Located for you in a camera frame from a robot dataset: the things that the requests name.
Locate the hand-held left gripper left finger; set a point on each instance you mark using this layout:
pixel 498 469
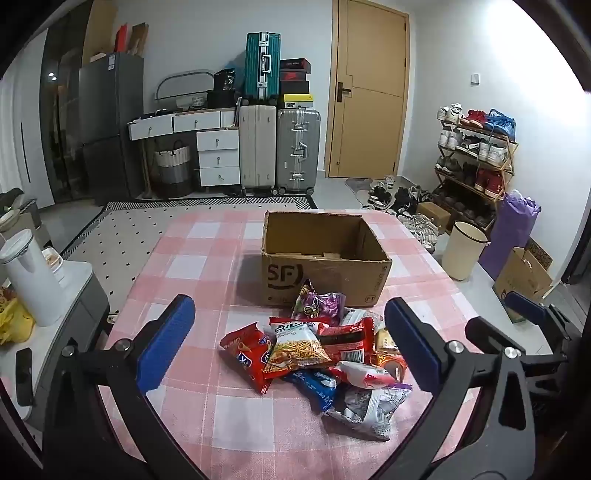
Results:
pixel 171 337

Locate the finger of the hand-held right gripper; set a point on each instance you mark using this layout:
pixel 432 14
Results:
pixel 482 334
pixel 524 307

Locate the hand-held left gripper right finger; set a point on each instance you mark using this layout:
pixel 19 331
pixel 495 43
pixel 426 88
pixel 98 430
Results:
pixel 411 341

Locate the beige cookie packet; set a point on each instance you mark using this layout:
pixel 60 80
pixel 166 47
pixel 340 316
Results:
pixel 384 341

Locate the orange gold snack packet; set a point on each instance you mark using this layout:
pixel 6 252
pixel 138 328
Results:
pixel 390 364

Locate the white red snack packet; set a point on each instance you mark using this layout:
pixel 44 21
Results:
pixel 364 374

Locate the small white snack packet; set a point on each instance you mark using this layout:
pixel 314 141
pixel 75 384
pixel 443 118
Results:
pixel 358 316

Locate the red black snack packet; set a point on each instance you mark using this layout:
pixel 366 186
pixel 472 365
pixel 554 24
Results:
pixel 346 339

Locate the red chips bag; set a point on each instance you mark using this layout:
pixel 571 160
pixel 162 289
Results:
pixel 244 350

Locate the purple snack packet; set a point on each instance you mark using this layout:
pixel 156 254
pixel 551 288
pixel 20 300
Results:
pixel 369 410

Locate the purple snack bag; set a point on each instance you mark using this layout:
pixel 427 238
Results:
pixel 318 307

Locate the blue cookie packet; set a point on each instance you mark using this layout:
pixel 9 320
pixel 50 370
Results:
pixel 314 385

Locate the brown cardboard box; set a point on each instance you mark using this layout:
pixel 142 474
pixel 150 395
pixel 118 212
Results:
pixel 323 277

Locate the white noodle snack bag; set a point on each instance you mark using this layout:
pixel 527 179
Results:
pixel 295 350

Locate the open printed cardboard box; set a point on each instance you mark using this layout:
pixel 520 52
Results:
pixel 521 277

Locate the pink checked tablecloth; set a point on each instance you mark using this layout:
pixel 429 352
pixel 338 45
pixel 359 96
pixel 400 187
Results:
pixel 194 277

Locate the purple gift bag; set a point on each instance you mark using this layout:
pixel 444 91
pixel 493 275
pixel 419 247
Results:
pixel 508 230

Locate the cream trash bin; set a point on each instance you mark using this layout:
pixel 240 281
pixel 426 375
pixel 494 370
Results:
pixel 461 254

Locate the grey side cabinet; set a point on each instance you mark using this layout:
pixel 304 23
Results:
pixel 78 295

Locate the dotted rug with striped border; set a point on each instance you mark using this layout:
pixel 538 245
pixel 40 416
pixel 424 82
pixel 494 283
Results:
pixel 115 235

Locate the small closed cardboard box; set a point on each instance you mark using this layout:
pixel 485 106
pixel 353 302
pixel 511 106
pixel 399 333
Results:
pixel 434 214

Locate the pile of scattered shoes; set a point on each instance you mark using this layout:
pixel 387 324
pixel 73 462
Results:
pixel 406 207

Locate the wooden shoe rack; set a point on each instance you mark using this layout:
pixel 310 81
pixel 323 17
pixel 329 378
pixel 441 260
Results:
pixel 497 174

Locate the small food jar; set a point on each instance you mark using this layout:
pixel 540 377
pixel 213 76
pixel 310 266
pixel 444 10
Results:
pixel 53 261

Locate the white kettle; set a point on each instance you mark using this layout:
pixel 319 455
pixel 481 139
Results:
pixel 27 286

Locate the black phone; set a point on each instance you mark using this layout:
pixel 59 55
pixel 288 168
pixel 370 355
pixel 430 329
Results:
pixel 24 376

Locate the yellow plastic bag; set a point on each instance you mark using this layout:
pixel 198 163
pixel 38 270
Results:
pixel 14 323

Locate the grey door mat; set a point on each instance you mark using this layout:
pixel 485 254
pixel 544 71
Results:
pixel 360 191

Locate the grey white laundry basket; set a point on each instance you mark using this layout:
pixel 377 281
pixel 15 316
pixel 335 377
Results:
pixel 173 170

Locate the white drawer desk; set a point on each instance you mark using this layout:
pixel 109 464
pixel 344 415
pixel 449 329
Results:
pixel 217 157

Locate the rows of assorted sneakers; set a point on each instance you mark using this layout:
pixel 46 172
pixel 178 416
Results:
pixel 489 122

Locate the beige suitcase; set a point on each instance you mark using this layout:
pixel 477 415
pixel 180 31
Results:
pixel 256 147

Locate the wooden door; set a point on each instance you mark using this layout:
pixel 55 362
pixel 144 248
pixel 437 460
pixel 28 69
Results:
pixel 369 115

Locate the grey refrigerator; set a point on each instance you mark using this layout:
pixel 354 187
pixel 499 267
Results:
pixel 106 115

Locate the silver suitcase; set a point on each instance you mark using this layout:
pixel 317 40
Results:
pixel 295 138

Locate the white wardrobe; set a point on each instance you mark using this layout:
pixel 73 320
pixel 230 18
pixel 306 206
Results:
pixel 32 138

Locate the black storage box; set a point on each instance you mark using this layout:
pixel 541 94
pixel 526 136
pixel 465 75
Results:
pixel 224 99

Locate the dark glass cabinet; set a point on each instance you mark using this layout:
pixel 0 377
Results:
pixel 60 115

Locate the black gift bag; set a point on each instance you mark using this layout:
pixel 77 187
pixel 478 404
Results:
pixel 225 81

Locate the yellow black shoe box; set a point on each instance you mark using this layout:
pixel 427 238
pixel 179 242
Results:
pixel 298 100

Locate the teal suitcase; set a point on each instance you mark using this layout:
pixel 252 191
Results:
pixel 254 69

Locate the red black shoe box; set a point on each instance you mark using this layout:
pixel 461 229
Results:
pixel 295 76

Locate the brown paper bag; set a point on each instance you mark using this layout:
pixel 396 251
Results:
pixel 139 40

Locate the red paper bag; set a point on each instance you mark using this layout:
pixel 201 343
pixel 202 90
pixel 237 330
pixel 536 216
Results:
pixel 123 41

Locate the large flat cardboard box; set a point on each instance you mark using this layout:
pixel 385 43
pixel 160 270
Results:
pixel 99 32

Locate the arched grey frame mirror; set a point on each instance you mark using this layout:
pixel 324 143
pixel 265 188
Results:
pixel 184 87

